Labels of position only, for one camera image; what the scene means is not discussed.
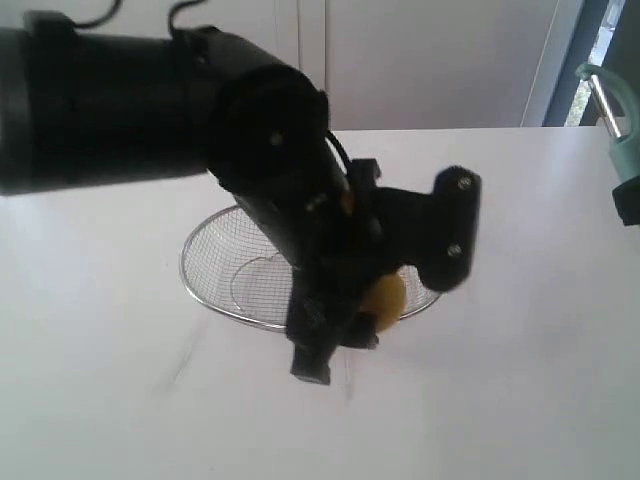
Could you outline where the yellow lemon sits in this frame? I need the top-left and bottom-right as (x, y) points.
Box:
(359, 273), (407, 334)

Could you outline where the teal vegetable peeler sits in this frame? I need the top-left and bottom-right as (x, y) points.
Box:
(576, 63), (639, 183)

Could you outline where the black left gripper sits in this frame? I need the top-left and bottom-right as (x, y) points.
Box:
(286, 158), (400, 385)

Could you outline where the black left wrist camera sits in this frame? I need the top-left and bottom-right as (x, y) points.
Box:
(372, 166), (482, 293)

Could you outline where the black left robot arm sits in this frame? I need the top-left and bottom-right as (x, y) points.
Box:
(1, 11), (401, 385)

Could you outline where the metal wire mesh basket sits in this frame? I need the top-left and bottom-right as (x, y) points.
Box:
(179, 205), (444, 334)

